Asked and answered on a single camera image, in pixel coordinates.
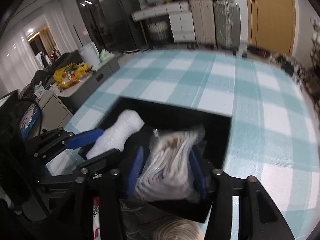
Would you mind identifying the white bubble foam piece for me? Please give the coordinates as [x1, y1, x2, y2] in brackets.
[86, 109, 144, 159]

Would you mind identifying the clear bag of white cloth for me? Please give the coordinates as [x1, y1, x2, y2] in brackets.
[135, 126, 205, 203]

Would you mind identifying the red white printed packet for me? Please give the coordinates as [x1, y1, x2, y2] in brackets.
[93, 197, 100, 240]

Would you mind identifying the cream cloth bag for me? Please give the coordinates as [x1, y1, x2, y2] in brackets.
[152, 218, 204, 240]

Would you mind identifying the black cardboard box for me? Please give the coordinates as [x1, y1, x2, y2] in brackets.
[77, 96, 232, 224]

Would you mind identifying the grey side cabinet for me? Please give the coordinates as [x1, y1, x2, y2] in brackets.
[50, 56, 120, 113]

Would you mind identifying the yellow plastic bag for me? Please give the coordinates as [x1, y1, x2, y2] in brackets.
[53, 63, 90, 89]

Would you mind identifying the teal checked tablecloth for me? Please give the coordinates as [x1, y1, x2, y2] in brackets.
[47, 49, 320, 240]

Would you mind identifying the white air purifier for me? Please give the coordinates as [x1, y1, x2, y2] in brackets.
[78, 42, 100, 67]

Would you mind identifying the dark refrigerator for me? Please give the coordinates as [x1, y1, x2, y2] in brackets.
[99, 0, 145, 52]

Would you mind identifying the laundry basket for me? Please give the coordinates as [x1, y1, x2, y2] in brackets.
[148, 21, 169, 42]

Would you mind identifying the shoe rack with shoes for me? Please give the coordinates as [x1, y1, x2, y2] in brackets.
[297, 16, 320, 100]

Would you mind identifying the white drawer desk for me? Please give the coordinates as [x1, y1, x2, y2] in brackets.
[131, 1, 196, 43]

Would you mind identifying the beige suitcase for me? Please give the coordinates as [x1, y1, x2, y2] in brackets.
[189, 0, 216, 46]

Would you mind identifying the silver suitcase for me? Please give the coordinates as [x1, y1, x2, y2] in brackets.
[213, 0, 241, 55]

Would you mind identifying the wooden door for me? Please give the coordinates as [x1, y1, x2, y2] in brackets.
[247, 0, 296, 56]

